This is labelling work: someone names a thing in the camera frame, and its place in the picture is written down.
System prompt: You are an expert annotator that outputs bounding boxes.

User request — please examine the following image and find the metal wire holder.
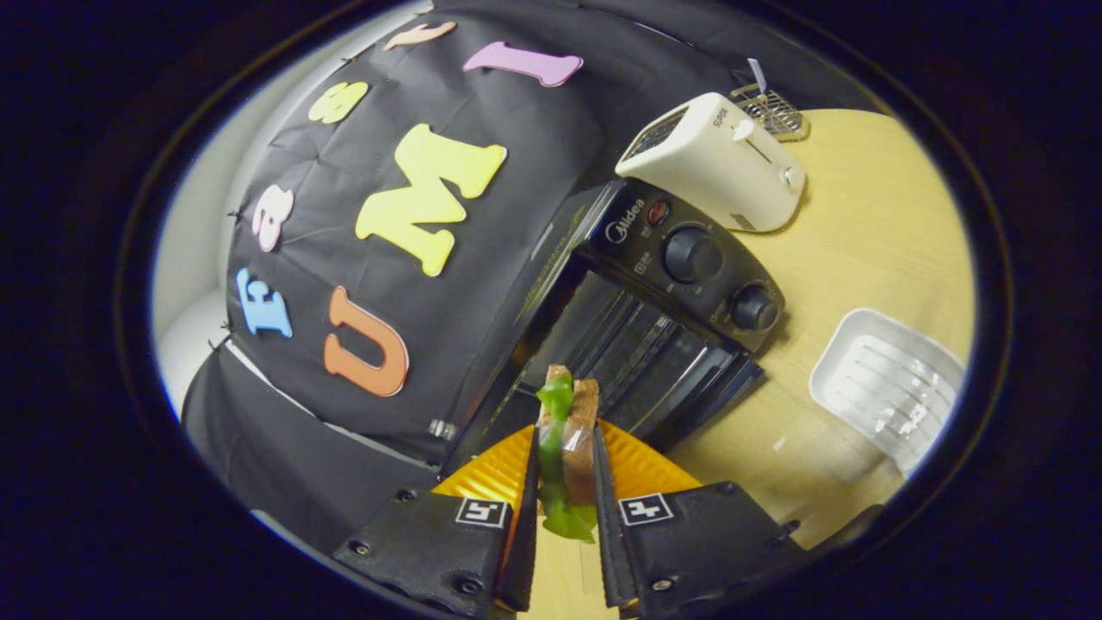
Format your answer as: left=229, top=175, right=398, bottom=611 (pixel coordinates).
left=730, top=84, right=810, bottom=143

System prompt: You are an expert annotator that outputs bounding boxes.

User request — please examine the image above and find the bread and lettuce sandwich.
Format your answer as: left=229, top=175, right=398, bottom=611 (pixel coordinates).
left=536, top=364, right=601, bottom=543

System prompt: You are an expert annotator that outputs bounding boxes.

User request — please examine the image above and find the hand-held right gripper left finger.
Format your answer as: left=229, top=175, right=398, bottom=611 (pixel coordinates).
left=331, top=424, right=542, bottom=620

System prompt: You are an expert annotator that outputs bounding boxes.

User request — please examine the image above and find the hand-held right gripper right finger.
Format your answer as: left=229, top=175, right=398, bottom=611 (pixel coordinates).
left=591, top=419, right=808, bottom=620

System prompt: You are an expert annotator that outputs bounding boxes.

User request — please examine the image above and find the black backdrop cloth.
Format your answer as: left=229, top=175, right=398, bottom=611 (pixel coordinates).
left=181, top=0, right=888, bottom=556

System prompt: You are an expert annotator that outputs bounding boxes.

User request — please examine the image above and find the white toaster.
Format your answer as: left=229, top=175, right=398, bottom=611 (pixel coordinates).
left=615, top=92, right=808, bottom=233

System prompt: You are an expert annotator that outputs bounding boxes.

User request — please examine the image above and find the black electric oven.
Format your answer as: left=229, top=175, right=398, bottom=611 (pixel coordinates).
left=443, top=177, right=787, bottom=483

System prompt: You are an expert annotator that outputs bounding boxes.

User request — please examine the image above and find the white plastic tray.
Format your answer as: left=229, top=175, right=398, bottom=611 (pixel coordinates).
left=809, top=307, right=967, bottom=477

